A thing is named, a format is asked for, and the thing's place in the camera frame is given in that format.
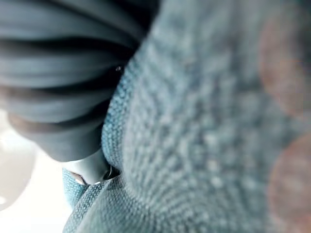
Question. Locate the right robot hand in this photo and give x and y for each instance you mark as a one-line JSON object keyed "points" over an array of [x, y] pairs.
{"points": [[60, 80]]}

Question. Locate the teal woven cushion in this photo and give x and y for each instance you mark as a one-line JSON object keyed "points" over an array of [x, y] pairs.
{"points": [[194, 136]]}

